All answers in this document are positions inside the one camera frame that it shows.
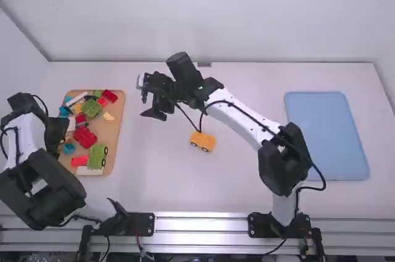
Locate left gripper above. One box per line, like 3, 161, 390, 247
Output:
46, 116, 71, 159

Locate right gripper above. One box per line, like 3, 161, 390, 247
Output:
140, 71, 178, 122

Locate long white slotted toy brick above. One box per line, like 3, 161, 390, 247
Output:
64, 91, 89, 106

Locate large green hollow toy brick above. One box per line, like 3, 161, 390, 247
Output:
80, 98, 103, 120

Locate green toy car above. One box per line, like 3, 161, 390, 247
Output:
87, 144, 109, 171

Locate tan tray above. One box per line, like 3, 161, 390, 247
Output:
57, 88, 126, 178

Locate yellow toy car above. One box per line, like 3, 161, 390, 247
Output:
189, 131, 217, 153

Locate silver rails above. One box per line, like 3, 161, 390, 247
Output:
0, 211, 395, 256

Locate blue mat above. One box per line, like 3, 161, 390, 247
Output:
283, 91, 370, 182

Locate black cable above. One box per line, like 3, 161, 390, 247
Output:
175, 101, 208, 135
296, 147, 327, 192

